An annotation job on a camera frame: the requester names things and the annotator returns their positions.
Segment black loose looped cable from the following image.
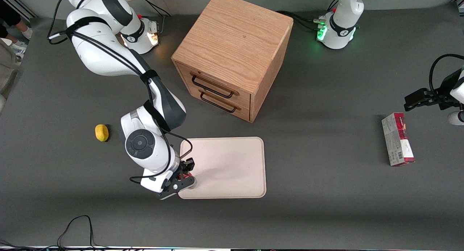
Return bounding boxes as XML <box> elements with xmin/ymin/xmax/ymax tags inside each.
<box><xmin>56</xmin><ymin>214</ymin><xmax>97</xmax><ymax>250</ymax></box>

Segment yellow lemon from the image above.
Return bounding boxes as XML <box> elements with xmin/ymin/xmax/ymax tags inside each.
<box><xmin>95</xmin><ymin>124</ymin><xmax>109</xmax><ymax>142</ymax></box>

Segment aluminium frame rail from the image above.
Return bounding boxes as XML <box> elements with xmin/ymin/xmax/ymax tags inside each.
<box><xmin>0</xmin><ymin>0</ymin><xmax>38</xmax><ymax>20</ymax></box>

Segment black cable on left wrist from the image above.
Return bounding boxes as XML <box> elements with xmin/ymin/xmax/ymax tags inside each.
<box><xmin>429</xmin><ymin>54</ymin><xmax>464</xmax><ymax>96</ymax></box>

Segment black cables at left base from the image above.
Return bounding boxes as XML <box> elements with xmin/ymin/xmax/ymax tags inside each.
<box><xmin>277</xmin><ymin>10</ymin><xmax>327</xmax><ymax>31</ymax></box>

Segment black cables at base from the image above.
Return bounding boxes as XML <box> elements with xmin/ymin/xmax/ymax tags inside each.
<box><xmin>277</xmin><ymin>10</ymin><xmax>327</xmax><ymax>31</ymax></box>
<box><xmin>139</xmin><ymin>0</ymin><xmax>171</xmax><ymax>17</ymax></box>

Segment black cables at right base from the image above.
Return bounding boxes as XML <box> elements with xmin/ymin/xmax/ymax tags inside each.
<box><xmin>139</xmin><ymin>0</ymin><xmax>171</xmax><ymax>17</ymax></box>

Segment wooden drawer front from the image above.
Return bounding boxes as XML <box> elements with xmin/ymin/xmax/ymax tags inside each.
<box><xmin>177</xmin><ymin>62</ymin><xmax>252</xmax><ymax>108</ymax></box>
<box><xmin>186</xmin><ymin>85</ymin><xmax>251</xmax><ymax>122</ymax></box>

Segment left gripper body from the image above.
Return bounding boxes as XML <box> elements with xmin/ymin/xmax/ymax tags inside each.
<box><xmin>431</xmin><ymin>68</ymin><xmax>464</xmax><ymax>110</ymax></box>

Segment black cable along right arm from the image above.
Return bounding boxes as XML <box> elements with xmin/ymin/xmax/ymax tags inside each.
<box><xmin>48</xmin><ymin>0</ymin><xmax>194</xmax><ymax>184</ymax></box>

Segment black metal drawer handle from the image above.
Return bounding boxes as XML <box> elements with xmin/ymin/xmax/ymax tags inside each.
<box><xmin>199</xmin><ymin>90</ymin><xmax>242</xmax><ymax>114</ymax></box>
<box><xmin>191</xmin><ymin>73</ymin><xmax>240</xmax><ymax>99</ymax></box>

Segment white sneaker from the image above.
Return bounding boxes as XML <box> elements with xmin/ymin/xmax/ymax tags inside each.
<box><xmin>10</xmin><ymin>40</ymin><xmax>29</xmax><ymax>63</ymax></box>

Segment red plaid cardboard box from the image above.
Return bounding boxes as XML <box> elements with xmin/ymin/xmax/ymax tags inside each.
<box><xmin>381</xmin><ymin>112</ymin><xmax>415</xmax><ymax>167</ymax></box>

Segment person leg with white sock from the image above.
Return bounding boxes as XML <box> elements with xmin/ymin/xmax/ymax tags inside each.
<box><xmin>0</xmin><ymin>0</ymin><xmax>34</xmax><ymax>40</ymax></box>

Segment wooden drawer cabinet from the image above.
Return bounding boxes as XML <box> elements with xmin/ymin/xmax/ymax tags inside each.
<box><xmin>171</xmin><ymin>0</ymin><xmax>294</xmax><ymax>123</ymax></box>

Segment beige plastic tray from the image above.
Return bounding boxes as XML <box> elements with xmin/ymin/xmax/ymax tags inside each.
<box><xmin>178</xmin><ymin>136</ymin><xmax>267</xmax><ymax>199</ymax></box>

